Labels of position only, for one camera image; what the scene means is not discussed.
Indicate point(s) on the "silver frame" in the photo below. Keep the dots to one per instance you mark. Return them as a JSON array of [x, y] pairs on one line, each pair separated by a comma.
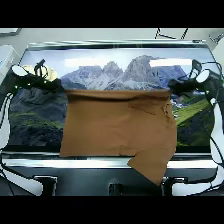
[[83, 163]]

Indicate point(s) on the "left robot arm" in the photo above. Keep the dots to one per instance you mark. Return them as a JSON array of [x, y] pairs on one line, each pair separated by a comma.
[[20, 80]]

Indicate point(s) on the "brown garment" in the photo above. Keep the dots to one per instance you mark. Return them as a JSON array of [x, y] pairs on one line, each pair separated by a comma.
[[116, 123]]

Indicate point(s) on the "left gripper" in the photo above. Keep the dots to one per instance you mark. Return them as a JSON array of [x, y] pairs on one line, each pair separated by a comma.
[[51, 85]]

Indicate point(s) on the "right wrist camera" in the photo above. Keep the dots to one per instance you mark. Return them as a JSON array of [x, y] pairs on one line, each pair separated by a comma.
[[195, 66]]

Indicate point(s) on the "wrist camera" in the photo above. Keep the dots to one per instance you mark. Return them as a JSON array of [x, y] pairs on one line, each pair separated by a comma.
[[40, 68], [195, 66]]

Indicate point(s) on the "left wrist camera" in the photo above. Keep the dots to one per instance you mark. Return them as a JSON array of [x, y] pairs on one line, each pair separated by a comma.
[[40, 68]]

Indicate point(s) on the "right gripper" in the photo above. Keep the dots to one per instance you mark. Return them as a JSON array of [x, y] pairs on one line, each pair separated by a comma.
[[180, 86]]

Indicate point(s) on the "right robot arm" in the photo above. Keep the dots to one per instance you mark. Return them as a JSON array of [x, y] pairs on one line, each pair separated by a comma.
[[207, 83]]

